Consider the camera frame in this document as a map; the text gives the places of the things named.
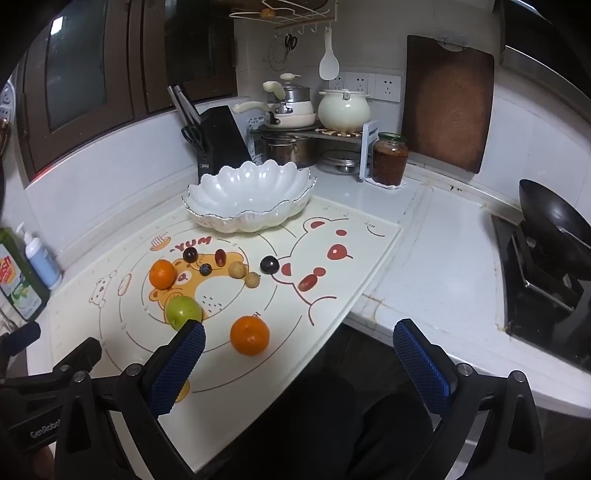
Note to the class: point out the dark blueberry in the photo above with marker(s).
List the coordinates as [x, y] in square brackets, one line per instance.
[205, 269]

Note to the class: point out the black knife block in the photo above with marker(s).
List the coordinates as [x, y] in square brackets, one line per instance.
[221, 138]

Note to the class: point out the cream milk pot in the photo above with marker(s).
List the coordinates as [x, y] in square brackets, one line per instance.
[295, 110]

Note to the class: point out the large orange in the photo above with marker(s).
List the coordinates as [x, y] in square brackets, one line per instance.
[250, 335]

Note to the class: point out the green lid sauce jar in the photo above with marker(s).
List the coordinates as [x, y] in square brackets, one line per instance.
[390, 161]

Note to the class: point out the white power strip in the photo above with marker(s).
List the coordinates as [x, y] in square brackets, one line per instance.
[5, 104]

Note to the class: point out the white scalloped bowl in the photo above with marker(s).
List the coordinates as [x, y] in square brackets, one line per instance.
[249, 189]

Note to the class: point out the dark cherry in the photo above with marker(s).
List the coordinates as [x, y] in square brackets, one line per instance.
[190, 254]

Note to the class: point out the tan longan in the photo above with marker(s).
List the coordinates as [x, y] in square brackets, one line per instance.
[252, 280]
[237, 269]

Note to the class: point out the black gas stove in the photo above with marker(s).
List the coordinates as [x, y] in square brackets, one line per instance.
[531, 295]

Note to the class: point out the brown wooden cutting board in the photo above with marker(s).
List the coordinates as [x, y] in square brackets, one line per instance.
[448, 106]

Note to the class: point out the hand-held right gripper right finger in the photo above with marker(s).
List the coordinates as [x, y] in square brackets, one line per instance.
[425, 369]

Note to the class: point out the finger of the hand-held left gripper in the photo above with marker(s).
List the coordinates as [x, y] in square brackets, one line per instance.
[21, 336]
[83, 353]

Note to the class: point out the small orange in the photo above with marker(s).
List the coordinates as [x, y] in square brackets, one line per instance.
[162, 273]

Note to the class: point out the white rice paddle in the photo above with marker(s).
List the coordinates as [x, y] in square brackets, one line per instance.
[328, 67]

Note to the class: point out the white wall outlet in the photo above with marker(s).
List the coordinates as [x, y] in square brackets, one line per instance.
[358, 85]
[340, 84]
[387, 87]

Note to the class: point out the stainless steel stockpot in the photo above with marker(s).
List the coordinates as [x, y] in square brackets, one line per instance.
[291, 150]

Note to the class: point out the white plastic lattice rack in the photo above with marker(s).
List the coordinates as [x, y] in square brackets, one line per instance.
[253, 138]

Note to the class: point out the glass lid cream knob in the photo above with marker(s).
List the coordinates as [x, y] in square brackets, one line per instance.
[290, 76]

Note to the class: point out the wooden hook rail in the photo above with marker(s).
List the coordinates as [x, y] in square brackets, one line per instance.
[304, 23]

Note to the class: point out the green dish soap bottle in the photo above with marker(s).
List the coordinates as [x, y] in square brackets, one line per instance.
[18, 286]

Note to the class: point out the steel and white shelf rack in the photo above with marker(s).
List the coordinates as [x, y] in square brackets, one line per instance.
[369, 152]

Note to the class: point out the small hanging scissors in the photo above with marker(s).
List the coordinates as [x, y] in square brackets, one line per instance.
[290, 41]

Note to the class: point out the brown window sash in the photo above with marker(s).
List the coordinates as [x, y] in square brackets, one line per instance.
[74, 69]
[184, 46]

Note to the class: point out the black wok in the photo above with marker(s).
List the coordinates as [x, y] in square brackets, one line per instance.
[549, 217]

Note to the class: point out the dark round griddle pan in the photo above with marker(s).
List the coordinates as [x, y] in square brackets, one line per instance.
[295, 130]

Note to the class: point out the steel pot lid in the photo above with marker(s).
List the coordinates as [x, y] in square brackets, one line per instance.
[341, 162]

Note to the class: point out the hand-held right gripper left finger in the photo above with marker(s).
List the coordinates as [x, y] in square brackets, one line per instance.
[180, 369]

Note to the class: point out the bear print silicone mat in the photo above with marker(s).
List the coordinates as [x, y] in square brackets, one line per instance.
[286, 323]

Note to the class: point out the blue pump bottle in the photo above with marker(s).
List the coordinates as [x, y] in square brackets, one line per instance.
[44, 263]

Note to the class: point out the steel steamer pot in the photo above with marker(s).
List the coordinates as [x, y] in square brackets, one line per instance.
[293, 94]

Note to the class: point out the woven checkered trivet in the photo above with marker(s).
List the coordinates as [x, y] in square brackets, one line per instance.
[344, 134]

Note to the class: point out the dark purple plum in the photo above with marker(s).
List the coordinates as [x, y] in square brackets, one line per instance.
[269, 264]

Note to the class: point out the steel kitchen knife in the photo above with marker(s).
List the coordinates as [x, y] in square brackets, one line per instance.
[187, 104]
[178, 104]

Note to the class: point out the green apple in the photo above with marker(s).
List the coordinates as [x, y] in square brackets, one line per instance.
[182, 309]

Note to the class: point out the cream shallow pan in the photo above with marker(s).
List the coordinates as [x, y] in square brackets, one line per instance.
[295, 121]

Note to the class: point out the white jar coaster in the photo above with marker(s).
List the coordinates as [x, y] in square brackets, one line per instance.
[401, 185]

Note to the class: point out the cream casserole pot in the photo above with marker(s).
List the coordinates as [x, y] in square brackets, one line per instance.
[344, 110]

